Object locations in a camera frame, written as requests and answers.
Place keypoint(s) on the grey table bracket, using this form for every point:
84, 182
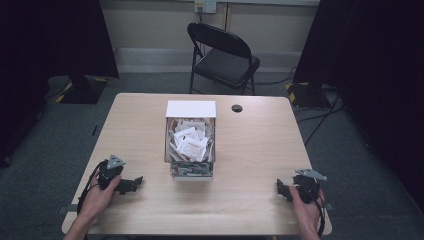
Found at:
329, 206
66, 209

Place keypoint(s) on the white wall socket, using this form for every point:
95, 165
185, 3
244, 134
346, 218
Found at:
205, 6

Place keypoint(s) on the thin wall conduit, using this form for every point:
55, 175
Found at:
227, 16

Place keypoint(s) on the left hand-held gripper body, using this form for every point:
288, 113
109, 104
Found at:
111, 168

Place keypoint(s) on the small black floor strip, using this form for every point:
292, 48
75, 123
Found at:
95, 130

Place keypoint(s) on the person's right hand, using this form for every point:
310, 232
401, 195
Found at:
305, 213

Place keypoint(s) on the black stand base yellow tape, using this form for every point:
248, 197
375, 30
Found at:
308, 95
83, 90

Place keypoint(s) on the pile of white paper packets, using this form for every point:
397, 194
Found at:
191, 143

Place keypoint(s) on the person's left hand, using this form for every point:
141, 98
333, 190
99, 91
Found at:
98, 198

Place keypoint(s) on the black folding chair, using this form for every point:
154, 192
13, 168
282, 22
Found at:
226, 63

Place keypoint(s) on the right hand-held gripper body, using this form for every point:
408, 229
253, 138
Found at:
308, 186

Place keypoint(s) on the black curtain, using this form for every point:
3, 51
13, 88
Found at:
376, 83
43, 50

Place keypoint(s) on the clear acrylic box white lid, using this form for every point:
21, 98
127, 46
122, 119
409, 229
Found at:
190, 140

